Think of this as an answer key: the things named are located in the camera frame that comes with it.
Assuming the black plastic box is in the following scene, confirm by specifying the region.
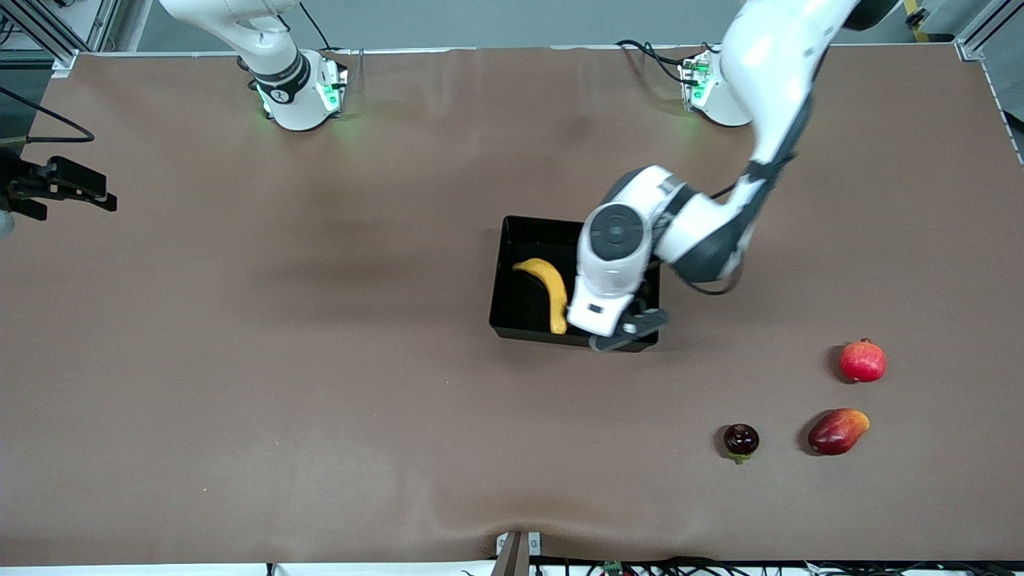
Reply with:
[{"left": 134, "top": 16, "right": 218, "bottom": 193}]
[{"left": 489, "top": 215, "right": 662, "bottom": 353}]

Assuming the yellow banana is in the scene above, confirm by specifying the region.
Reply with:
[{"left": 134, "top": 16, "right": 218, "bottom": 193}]
[{"left": 512, "top": 258, "right": 570, "bottom": 336}]

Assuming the brown table cover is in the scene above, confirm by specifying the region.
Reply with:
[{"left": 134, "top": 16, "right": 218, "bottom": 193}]
[{"left": 0, "top": 44, "right": 1024, "bottom": 565}]

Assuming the dark purple mangosteen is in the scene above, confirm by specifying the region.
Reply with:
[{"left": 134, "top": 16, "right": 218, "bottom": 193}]
[{"left": 723, "top": 424, "right": 761, "bottom": 466}]

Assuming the red yellow mango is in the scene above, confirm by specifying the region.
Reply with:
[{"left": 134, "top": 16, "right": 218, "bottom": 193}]
[{"left": 807, "top": 408, "right": 870, "bottom": 457}]

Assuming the red pomegranate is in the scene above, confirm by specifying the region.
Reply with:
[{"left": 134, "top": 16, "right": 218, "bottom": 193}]
[{"left": 839, "top": 338, "right": 888, "bottom": 384}]

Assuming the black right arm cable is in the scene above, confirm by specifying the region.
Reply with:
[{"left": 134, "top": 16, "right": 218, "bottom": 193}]
[{"left": 0, "top": 85, "right": 97, "bottom": 145}]

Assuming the aluminium frame profile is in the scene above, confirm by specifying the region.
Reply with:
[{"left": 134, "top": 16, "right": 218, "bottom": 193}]
[
  {"left": 0, "top": 0, "right": 121, "bottom": 69},
  {"left": 956, "top": 0, "right": 1024, "bottom": 61}
]

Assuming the black right base cable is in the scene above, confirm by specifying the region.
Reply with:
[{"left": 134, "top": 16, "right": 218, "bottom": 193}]
[{"left": 300, "top": 0, "right": 366, "bottom": 89}]

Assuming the black base cable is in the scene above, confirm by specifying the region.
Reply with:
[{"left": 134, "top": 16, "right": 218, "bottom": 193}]
[
  {"left": 614, "top": 38, "right": 721, "bottom": 87},
  {"left": 300, "top": 0, "right": 366, "bottom": 89}
]

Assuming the grey metal bracket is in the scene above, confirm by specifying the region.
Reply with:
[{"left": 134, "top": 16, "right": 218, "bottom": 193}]
[{"left": 490, "top": 530, "right": 542, "bottom": 576}]

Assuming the black left base cable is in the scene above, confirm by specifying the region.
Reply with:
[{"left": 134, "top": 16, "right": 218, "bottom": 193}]
[{"left": 614, "top": 38, "right": 721, "bottom": 87}]

